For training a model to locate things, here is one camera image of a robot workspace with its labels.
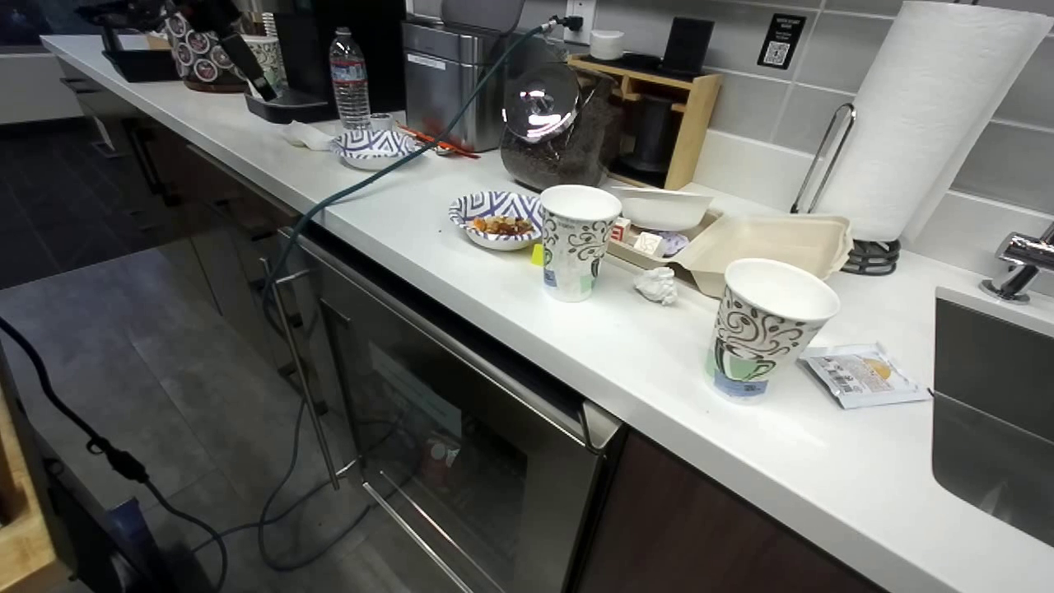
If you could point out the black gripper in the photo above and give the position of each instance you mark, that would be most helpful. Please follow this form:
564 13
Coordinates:
223 18

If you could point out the white napkin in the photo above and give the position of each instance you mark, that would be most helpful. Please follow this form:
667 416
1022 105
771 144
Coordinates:
308 136

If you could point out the black tray on counter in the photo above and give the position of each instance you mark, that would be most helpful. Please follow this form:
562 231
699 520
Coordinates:
138 56

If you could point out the coffee pod holder basket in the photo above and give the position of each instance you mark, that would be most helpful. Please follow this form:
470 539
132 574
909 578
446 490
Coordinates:
198 56

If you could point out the paper cup on coffee machine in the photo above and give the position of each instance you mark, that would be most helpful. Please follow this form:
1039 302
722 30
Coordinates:
273 61

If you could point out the clear plastic water bottle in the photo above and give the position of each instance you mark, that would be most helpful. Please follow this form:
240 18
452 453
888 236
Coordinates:
352 80

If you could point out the blue patterned empty bowl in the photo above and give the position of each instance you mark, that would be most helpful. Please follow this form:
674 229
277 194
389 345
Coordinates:
374 149

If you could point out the blue patterned bowl with food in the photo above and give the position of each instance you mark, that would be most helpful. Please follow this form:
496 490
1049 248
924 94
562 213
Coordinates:
498 218

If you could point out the dark bag with glass lid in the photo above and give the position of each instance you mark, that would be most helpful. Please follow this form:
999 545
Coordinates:
555 119

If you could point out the middle patterned paper cup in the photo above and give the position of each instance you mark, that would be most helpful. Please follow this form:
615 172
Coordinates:
575 236

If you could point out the patterned paper cup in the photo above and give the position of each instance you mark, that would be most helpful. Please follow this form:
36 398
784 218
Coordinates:
575 236
765 318

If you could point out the white oval bowl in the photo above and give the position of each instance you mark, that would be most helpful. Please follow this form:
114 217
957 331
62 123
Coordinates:
663 210

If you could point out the wooden shelf rack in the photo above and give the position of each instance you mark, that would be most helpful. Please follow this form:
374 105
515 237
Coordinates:
663 119

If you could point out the crumpled white paper ball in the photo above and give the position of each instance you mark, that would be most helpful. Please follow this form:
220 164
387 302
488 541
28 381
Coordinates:
658 284

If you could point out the near patterned paper cup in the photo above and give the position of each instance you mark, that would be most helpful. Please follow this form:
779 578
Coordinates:
765 318

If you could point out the beige takeout container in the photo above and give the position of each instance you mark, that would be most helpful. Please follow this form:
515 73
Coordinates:
805 243

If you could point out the white paper towel roll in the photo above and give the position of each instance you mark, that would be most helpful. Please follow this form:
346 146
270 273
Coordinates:
924 105

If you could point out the small snack packet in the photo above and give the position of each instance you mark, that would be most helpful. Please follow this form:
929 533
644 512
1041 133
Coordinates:
862 377

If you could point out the chrome faucet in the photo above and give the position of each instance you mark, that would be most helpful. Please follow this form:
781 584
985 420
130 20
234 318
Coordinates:
1025 259

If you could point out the steel sink basin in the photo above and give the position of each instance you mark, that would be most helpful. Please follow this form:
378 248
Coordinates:
993 410

